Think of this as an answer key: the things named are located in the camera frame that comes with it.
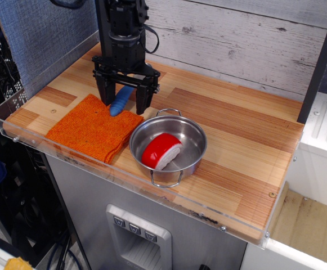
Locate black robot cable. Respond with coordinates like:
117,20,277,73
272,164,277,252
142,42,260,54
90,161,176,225
49,0,160,55

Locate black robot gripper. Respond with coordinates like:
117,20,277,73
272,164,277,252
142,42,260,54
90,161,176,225
92,30,160,115

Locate small steel pot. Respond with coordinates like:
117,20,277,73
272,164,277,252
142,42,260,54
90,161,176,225
129,108,208,188

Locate orange woven cloth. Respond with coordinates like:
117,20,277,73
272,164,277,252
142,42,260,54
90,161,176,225
46,94,144,164

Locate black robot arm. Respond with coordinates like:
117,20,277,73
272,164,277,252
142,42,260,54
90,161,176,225
92,1,160,115

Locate white toy sink unit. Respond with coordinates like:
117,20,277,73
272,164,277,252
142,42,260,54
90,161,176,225
241,93,327,269

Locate black vertical post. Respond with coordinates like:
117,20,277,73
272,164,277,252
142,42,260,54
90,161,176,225
297,33,327,124

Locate blue handled metal spoon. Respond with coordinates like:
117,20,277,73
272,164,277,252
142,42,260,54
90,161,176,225
109,65,153,117

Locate clear acrylic table guard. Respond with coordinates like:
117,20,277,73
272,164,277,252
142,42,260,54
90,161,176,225
0,46,303,247

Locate silver toy dishwasher cabinet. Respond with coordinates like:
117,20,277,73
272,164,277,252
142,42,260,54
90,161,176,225
47,156,247,269

